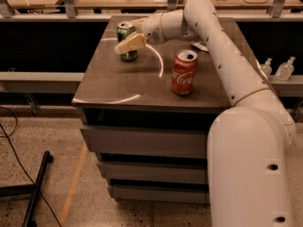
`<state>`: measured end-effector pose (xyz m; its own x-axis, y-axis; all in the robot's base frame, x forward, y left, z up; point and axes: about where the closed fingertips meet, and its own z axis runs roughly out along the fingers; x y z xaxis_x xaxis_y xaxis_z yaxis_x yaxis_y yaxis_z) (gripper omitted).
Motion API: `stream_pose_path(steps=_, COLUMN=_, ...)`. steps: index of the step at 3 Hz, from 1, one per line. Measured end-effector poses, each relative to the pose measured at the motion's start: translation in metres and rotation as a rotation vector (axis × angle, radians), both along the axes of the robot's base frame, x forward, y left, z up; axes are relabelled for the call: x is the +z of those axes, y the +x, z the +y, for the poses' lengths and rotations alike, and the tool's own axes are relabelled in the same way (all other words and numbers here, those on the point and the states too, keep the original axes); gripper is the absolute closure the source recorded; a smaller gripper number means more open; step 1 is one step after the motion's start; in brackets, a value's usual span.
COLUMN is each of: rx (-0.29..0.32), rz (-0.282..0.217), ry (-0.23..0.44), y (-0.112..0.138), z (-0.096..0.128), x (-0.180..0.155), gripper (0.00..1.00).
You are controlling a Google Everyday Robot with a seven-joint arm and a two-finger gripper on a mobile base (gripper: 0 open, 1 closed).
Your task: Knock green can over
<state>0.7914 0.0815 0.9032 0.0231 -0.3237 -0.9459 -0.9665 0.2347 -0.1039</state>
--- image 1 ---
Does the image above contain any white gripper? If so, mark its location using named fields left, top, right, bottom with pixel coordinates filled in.
left=114, top=13, right=166, bottom=54

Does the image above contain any green soda can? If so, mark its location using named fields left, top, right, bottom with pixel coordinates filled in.
left=116, top=21, right=137, bottom=61

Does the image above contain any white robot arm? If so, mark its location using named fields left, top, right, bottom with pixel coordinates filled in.
left=115, top=0, right=296, bottom=227

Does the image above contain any red Coca-Cola can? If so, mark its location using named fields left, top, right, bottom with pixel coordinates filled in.
left=171, top=49, right=198, bottom=96

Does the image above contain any grey drawer cabinet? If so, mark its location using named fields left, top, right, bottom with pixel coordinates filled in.
left=71, top=15, right=270, bottom=206

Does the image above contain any clear sanitizer bottle left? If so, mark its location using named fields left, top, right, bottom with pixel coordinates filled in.
left=260, top=58, right=272, bottom=77

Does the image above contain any clear sanitizer bottle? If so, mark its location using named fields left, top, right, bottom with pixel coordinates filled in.
left=276, top=57, right=295, bottom=81
left=260, top=58, right=272, bottom=77

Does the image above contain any clear sanitizer bottle right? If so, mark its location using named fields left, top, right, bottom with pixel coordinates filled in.
left=276, top=57, right=295, bottom=81

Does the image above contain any black stand leg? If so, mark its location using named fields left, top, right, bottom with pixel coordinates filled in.
left=0, top=151, right=53, bottom=227

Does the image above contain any black floor cable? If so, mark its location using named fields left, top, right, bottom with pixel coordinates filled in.
left=0, top=105, right=62, bottom=227

